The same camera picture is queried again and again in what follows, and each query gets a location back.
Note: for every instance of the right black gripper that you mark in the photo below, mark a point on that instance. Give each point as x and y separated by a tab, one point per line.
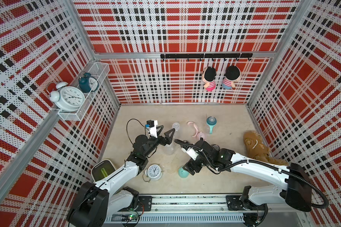
191	162

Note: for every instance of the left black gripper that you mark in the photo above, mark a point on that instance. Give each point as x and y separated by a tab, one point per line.
167	140

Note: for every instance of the clear baby bottle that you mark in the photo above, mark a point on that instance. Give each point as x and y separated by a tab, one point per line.
177	128
206	129
169	149

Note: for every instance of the mint green bottle handle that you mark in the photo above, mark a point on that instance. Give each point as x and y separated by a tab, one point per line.
210	128

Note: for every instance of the mint green bottle cap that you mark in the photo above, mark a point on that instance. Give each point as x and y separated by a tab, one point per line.
183	173

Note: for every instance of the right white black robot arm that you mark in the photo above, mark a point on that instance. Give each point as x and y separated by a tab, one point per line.
288	184

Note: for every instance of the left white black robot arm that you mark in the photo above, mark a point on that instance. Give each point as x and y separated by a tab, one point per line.
96	201

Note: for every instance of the pink bottle cap far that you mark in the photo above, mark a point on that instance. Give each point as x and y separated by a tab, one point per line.
201	136

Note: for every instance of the small white alarm clock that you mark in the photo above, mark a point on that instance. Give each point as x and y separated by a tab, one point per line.
153	173

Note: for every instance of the brown plush toy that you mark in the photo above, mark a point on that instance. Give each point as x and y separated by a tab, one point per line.
256	149

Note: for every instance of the plush doll pink pants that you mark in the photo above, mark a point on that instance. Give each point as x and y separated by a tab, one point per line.
208	77

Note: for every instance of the plush doll blue pants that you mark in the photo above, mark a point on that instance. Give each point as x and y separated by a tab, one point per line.
232	75

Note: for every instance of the teal alarm clock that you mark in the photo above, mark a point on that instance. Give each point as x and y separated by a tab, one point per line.
88	83

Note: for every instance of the large white alarm clock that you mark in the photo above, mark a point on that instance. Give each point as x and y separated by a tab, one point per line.
67	98

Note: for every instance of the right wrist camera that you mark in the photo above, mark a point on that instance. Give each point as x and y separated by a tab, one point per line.
191	152

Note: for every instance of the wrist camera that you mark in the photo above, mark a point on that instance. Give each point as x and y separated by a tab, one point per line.
191	152
151	126

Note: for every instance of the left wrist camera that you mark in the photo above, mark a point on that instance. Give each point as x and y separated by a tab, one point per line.
151	126

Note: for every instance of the pink bottle handle far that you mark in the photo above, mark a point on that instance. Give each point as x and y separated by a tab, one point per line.
194	125

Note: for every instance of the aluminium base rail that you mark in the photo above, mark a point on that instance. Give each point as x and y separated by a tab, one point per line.
209	208

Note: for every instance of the black hook rail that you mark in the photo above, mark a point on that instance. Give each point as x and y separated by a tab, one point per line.
207	56

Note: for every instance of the white wire shelf basket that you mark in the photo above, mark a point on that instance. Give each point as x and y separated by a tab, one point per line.
99	71

